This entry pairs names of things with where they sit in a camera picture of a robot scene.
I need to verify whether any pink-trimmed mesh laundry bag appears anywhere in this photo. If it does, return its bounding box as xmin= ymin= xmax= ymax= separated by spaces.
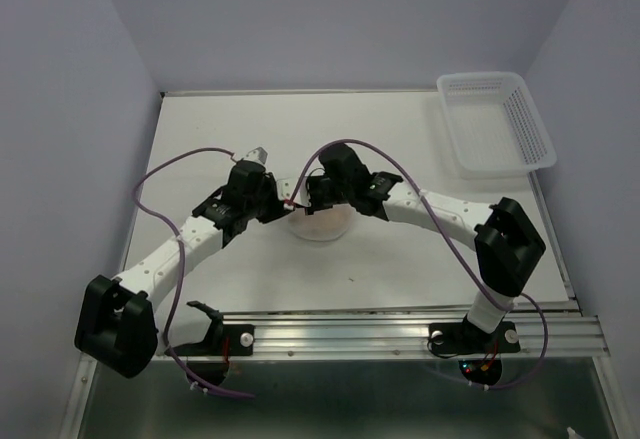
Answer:
xmin=287 ymin=205 xmax=353 ymax=242

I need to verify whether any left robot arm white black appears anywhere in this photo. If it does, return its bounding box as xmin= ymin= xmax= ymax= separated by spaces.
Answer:
xmin=74 ymin=157 xmax=288 ymax=378

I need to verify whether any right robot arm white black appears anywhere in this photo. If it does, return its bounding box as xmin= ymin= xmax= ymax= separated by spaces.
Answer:
xmin=291 ymin=140 xmax=546 ymax=356

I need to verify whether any white plastic perforated basket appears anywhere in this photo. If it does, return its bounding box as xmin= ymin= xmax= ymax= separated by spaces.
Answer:
xmin=437 ymin=71 xmax=557 ymax=179

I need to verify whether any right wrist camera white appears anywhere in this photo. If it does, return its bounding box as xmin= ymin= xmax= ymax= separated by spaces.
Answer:
xmin=276 ymin=178 xmax=310 ymax=211

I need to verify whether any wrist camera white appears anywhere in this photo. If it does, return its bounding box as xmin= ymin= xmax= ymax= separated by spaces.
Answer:
xmin=276 ymin=178 xmax=310 ymax=211
xmin=233 ymin=146 xmax=268 ymax=166

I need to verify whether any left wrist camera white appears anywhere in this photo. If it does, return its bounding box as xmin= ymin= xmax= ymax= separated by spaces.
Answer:
xmin=233 ymin=146 xmax=268 ymax=166

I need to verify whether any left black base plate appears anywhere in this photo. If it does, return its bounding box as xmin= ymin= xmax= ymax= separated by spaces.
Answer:
xmin=165 ymin=323 xmax=255 ymax=399

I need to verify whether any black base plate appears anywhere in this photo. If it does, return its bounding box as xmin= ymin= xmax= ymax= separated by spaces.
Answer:
xmin=427 ymin=319 xmax=521 ymax=387
xmin=165 ymin=323 xmax=255 ymax=399

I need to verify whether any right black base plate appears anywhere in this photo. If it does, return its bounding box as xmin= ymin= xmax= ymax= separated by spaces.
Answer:
xmin=427 ymin=319 xmax=521 ymax=387

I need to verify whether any aluminium rail frame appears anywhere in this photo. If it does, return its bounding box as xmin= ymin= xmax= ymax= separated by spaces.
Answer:
xmin=58 ymin=89 xmax=621 ymax=439

